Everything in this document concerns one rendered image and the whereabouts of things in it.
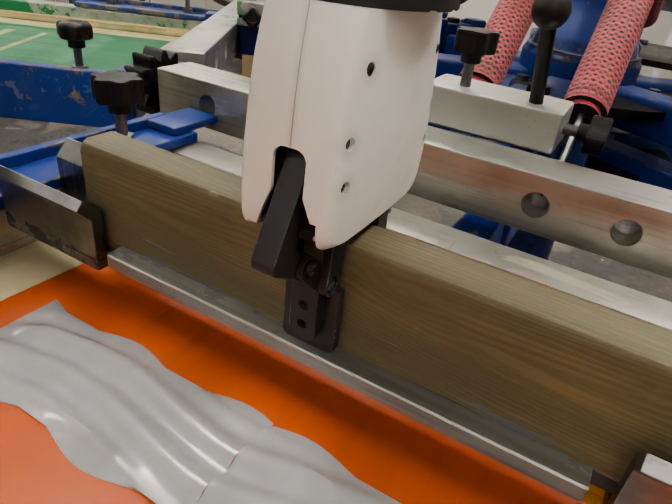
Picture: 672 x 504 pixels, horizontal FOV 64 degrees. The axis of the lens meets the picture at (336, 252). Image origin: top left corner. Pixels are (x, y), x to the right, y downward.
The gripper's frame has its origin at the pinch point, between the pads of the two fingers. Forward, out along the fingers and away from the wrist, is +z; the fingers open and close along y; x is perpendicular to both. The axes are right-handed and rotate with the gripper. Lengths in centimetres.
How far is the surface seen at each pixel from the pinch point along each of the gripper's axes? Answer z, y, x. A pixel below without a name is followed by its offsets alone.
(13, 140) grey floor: 101, -142, -278
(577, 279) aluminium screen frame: 2.5, -16.0, 11.5
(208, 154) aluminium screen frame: 2.5, -15.5, -22.6
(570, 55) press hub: -4, -74, -1
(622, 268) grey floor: 102, -230, 31
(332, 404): 6.0, 1.7, 1.8
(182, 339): 6.0, 2.6, -8.7
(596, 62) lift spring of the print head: -7.5, -46.8, 5.6
